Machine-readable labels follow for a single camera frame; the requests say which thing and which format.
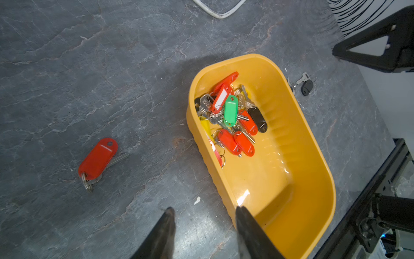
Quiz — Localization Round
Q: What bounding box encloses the red tag key in box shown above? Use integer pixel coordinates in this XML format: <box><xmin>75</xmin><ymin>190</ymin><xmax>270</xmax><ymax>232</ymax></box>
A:
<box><xmin>234</xmin><ymin>131</ymin><xmax>255</xmax><ymax>157</ymax></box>

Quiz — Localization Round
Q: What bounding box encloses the black tag key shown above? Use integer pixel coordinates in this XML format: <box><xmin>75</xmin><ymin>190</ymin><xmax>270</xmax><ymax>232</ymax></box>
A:
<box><xmin>248</xmin><ymin>106</ymin><xmax>268</xmax><ymax>133</ymax></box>
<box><xmin>295</xmin><ymin>72</ymin><xmax>315</xmax><ymax>96</ymax></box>

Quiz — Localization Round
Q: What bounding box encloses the yellow plastic storage box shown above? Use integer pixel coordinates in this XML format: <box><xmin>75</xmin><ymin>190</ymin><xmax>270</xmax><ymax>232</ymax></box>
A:
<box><xmin>187</xmin><ymin>54</ymin><xmax>336</xmax><ymax>259</ymax></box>

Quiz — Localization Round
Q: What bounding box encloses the black tag key in box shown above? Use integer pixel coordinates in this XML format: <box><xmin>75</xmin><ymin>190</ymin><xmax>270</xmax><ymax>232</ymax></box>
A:
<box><xmin>248</xmin><ymin>106</ymin><xmax>268</xmax><ymax>133</ymax></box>

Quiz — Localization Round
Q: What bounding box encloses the yellow tag key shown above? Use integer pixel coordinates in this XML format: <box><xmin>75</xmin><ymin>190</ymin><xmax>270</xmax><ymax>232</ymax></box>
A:
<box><xmin>199</xmin><ymin>116</ymin><xmax>213</xmax><ymax>140</ymax></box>

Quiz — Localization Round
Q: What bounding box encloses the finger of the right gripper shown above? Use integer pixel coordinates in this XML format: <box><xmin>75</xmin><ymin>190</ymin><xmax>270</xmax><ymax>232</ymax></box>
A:
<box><xmin>332</xmin><ymin>5</ymin><xmax>414</xmax><ymax>73</ymax></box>

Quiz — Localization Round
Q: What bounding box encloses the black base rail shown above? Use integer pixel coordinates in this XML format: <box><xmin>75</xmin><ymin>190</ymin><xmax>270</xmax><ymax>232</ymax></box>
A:
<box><xmin>315</xmin><ymin>139</ymin><xmax>414</xmax><ymax>259</ymax></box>

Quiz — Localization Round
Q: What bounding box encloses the red tag white label key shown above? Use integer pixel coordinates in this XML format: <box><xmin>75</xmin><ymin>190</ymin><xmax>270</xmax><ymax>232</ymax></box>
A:
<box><xmin>210</xmin><ymin>83</ymin><xmax>233</xmax><ymax>114</ymax></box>

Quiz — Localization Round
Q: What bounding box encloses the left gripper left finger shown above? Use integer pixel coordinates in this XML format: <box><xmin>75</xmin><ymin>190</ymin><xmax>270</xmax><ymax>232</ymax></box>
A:
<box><xmin>130</xmin><ymin>207</ymin><xmax>176</xmax><ymax>259</ymax></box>

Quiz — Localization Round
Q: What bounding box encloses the white toaster power cable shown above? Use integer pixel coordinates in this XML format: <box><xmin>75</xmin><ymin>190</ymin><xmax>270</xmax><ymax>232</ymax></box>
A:
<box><xmin>192</xmin><ymin>0</ymin><xmax>247</xmax><ymax>19</ymax></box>

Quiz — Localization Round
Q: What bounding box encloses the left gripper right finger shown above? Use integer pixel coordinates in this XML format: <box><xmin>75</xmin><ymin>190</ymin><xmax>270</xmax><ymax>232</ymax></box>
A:
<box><xmin>236</xmin><ymin>207</ymin><xmax>284</xmax><ymax>259</ymax></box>

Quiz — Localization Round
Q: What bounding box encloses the green tag key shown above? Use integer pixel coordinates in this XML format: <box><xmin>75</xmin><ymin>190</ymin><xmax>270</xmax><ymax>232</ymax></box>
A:
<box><xmin>223</xmin><ymin>95</ymin><xmax>250</xmax><ymax>127</ymax></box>

